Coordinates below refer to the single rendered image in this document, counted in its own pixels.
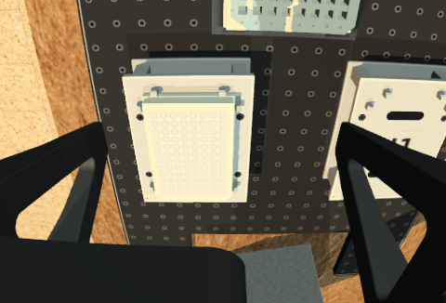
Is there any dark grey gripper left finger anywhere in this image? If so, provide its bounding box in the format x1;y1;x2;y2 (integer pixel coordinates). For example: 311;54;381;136
0;122;108;243

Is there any cream multi-well plate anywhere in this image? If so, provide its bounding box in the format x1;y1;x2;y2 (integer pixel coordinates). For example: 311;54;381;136
142;93;235;201

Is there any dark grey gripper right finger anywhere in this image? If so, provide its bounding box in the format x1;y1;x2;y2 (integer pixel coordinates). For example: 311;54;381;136
335;122;446;303

